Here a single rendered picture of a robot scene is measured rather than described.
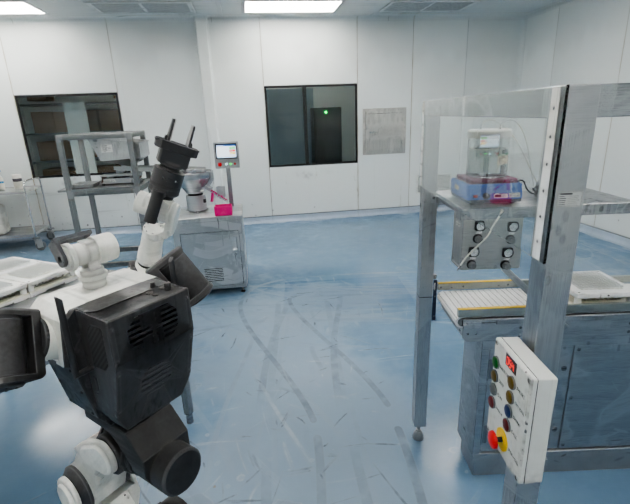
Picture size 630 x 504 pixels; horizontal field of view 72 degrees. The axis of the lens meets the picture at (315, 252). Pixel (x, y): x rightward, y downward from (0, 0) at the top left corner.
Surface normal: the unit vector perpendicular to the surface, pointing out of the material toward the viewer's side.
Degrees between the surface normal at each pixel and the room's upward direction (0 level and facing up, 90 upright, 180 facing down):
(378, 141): 90
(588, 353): 90
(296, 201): 90
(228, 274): 90
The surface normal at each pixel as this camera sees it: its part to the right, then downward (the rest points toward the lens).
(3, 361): 0.65, -0.34
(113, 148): 0.14, 0.30
